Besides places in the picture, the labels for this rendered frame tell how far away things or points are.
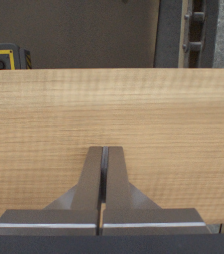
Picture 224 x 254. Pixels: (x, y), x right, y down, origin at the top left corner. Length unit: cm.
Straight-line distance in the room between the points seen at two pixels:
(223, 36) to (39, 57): 95
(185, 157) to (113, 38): 91
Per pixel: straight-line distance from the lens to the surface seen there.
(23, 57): 76
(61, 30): 107
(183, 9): 56
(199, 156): 18
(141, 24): 106
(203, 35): 54
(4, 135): 18
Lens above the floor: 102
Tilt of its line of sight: 76 degrees down
